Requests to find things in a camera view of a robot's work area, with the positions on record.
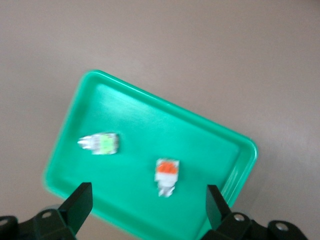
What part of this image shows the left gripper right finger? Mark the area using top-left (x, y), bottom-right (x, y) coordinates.
top-left (199, 184), bottom-right (255, 240)

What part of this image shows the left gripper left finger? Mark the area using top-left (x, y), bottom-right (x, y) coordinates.
top-left (18, 182), bottom-right (93, 240)

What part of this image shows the white button with orange block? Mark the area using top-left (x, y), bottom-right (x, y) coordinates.
top-left (154, 157), bottom-right (181, 198)

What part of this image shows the white button with green block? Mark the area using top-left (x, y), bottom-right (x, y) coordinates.
top-left (77, 131), bottom-right (120, 156)

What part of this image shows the green plastic tray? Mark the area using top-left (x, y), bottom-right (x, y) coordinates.
top-left (41, 69), bottom-right (259, 240)

